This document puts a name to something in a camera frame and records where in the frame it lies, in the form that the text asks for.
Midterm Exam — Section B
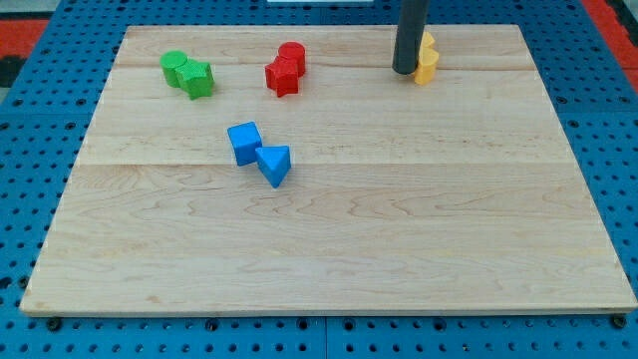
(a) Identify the blue cube block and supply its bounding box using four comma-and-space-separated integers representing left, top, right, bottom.
227, 122, 262, 167

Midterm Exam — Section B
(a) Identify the blue triangle block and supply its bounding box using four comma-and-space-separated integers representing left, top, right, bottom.
256, 146, 291, 188

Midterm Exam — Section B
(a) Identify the red cylinder block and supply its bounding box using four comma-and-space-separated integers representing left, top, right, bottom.
278, 41, 306, 77

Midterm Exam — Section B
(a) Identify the light wooden board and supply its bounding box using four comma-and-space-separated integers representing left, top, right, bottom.
21, 25, 637, 317

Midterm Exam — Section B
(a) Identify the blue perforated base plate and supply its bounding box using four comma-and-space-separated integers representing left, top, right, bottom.
1, 1, 637, 358

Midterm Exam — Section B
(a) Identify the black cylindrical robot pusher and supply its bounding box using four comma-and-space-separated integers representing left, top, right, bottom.
392, 0, 430, 75

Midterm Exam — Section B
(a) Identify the yellow heart block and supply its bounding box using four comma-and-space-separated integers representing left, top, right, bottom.
413, 48, 440, 86

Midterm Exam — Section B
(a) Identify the yellow block behind pusher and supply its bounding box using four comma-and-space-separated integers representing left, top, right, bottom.
421, 31, 436, 49

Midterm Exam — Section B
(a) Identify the green cylinder block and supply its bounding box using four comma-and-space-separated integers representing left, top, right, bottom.
159, 50, 188, 88

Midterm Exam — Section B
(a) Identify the red star block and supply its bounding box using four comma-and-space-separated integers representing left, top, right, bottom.
264, 56, 299, 97

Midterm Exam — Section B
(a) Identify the green star block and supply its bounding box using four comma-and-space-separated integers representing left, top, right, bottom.
175, 59, 214, 100

